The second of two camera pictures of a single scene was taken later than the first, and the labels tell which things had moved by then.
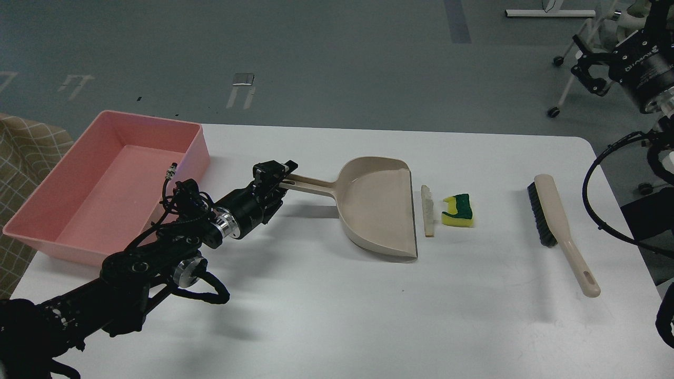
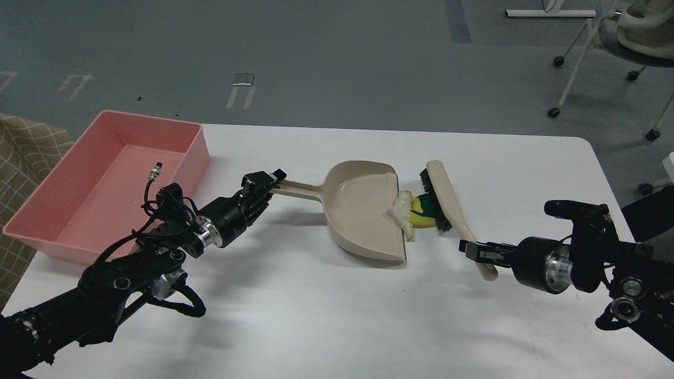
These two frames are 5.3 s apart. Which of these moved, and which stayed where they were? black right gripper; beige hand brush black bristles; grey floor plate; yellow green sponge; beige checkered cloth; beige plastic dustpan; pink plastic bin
Moved: black right gripper; beige hand brush black bristles; yellow green sponge; beige plastic dustpan
Stayed: beige checkered cloth; grey floor plate; pink plastic bin
